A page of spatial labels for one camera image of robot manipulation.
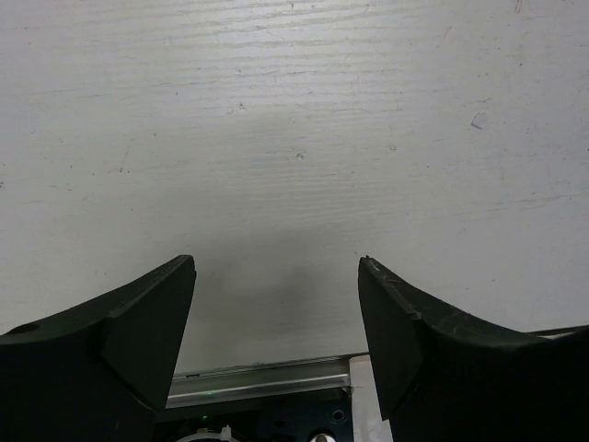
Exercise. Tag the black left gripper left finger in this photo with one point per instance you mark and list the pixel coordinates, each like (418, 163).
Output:
(102, 370)

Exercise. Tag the aluminium table edge rail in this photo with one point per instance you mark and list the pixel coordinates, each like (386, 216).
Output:
(258, 381)

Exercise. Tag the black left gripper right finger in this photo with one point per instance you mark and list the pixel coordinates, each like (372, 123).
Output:
(442, 374)

